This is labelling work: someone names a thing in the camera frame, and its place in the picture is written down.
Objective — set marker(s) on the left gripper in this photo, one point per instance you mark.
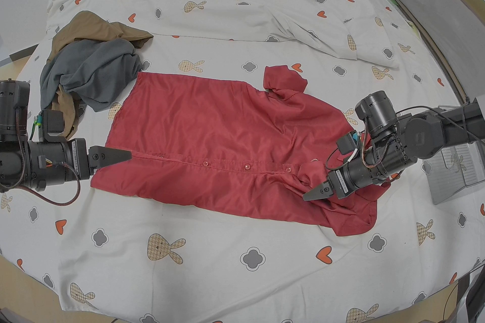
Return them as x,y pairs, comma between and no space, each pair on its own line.
57,162

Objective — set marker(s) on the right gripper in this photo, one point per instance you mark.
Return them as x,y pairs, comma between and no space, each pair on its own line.
375,170

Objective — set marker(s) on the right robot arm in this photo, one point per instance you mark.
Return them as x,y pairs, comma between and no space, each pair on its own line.
420,132

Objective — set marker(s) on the white printed quilt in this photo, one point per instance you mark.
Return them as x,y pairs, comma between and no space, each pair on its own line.
227,11

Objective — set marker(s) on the bed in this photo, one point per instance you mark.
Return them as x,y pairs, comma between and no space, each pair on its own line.
212,276

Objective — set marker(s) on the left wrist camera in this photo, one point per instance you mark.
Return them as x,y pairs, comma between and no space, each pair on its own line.
53,122

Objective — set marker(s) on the clear plastic box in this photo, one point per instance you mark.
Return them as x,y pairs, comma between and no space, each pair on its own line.
454,185

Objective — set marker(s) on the grey garment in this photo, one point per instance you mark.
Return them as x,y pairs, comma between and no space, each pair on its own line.
98,75

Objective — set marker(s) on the red shirt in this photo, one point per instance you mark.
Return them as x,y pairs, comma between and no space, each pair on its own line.
208,117

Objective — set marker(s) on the brown garment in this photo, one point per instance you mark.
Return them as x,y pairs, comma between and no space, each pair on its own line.
91,26

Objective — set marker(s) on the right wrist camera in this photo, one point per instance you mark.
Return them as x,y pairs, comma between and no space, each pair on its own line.
346,143

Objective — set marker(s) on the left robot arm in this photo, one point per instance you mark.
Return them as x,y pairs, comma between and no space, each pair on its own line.
13,105

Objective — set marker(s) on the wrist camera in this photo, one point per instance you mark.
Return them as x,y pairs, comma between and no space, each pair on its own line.
53,122
346,143

